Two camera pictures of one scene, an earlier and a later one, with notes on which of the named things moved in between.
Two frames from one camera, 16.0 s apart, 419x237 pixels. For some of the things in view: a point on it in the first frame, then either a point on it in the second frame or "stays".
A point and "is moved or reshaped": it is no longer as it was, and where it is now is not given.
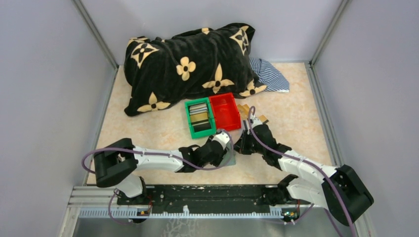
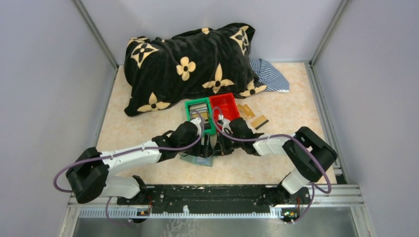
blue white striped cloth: (269, 75) stays
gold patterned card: (244, 109) stays
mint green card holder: (232, 161) is moved or reshaped
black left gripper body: (216, 161) to (198, 150)
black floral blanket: (212, 60) stays
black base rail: (206, 196) stays
